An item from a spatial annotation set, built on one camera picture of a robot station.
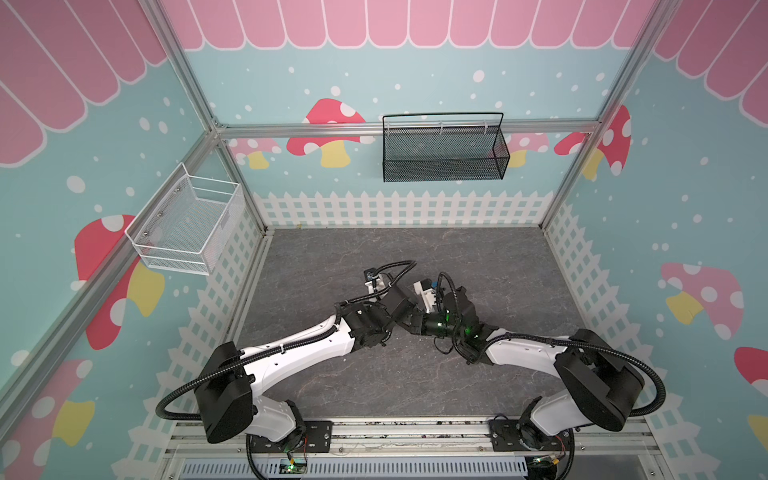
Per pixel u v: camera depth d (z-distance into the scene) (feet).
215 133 2.96
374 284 2.24
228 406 1.30
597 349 1.44
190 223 2.68
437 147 3.09
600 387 1.44
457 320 2.06
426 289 2.50
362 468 2.34
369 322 1.84
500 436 2.44
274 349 1.49
